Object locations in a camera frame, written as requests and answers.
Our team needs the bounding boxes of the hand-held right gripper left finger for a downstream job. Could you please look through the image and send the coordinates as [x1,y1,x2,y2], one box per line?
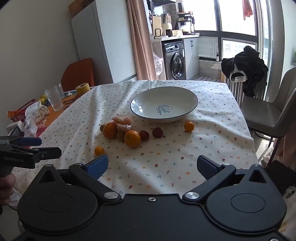
[36,155,122,204]

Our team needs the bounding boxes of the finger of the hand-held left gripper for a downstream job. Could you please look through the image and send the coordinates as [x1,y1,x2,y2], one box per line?
[35,147,62,161]
[0,136,43,147]

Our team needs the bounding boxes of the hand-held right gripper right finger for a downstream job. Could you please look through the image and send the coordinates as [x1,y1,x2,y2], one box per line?
[183,155,268,204]

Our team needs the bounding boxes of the large orange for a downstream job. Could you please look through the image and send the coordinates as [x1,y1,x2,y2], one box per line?
[124,130,141,148]
[102,122,118,139]

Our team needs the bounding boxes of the orange papaya-shaped fruit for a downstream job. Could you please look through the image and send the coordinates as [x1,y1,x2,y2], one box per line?
[116,123,133,132]

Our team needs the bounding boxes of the white plate with dark rim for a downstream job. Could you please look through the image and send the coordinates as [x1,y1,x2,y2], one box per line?
[130,86,199,123]

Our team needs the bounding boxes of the person's left hand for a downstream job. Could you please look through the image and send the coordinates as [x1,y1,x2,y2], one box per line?
[0,174,17,207]

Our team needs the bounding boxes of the small white box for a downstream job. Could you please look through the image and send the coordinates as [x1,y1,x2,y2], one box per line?
[6,122,25,137]

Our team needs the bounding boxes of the clear snack bag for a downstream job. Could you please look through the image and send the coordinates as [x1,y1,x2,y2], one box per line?
[24,104,50,137]

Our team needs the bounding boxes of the red plastic basket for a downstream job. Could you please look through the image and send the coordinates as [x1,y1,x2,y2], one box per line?
[7,99,36,122]

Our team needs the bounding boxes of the white floral tablecloth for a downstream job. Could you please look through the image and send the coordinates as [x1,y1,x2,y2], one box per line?
[11,80,259,195]

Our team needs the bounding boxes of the clear drinking glass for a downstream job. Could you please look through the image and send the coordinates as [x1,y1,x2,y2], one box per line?
[55,83,65,99]
[44,88,64,112]

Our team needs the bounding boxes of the red lychee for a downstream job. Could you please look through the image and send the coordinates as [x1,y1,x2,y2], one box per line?
[152,125,163,138]

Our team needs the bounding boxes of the yellow tape roll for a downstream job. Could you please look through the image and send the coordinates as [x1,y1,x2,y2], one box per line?
[75,83,90,97]

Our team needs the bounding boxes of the black bag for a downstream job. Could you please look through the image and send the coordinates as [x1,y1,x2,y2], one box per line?
[265,160,296,195]

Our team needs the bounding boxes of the grey upholstered chair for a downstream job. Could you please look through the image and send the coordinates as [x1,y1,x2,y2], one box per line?
[240,67,296,140]

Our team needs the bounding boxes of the white radiator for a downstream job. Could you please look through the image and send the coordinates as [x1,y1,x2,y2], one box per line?
[223,72,246,107]

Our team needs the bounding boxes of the orange chair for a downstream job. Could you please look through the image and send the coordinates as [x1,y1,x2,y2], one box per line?
[61,58,95,92]

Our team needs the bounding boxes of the white base cabinet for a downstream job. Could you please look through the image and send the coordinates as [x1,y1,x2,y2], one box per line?
[184,37,199,80]

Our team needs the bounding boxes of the silver washing machine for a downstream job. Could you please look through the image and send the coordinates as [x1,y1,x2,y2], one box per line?
[162,42,187,80]

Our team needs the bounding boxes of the black clothes pile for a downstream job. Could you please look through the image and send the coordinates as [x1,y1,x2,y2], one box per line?
[221,46,269,97]

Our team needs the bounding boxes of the clear plastic bag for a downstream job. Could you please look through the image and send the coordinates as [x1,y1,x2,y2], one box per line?
[153,52,165,76]

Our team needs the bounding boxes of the white refrigerator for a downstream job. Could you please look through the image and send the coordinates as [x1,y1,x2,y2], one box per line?
[70,0,137,84]

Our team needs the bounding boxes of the pink curtain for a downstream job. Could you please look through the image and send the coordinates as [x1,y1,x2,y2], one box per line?
[127,0,158,80]

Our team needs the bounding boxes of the dark-framed window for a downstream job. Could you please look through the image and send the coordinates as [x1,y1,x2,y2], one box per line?
[194,0,274,64]

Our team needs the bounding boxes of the brown cardboard box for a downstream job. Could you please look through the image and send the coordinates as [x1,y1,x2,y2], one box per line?
[68,0,95,19]

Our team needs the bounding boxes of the black dish rack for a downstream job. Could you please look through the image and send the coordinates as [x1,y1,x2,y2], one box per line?
[177,10,196,35]

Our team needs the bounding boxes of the wooden cutting board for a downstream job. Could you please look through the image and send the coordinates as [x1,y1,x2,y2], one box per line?
[152,16,162,37]

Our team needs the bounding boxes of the utensil holder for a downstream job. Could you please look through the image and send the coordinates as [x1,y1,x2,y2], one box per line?
[161,13,173,30]

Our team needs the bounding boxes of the hanging red towel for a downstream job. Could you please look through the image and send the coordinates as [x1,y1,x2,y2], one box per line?
[242,0,253,21]

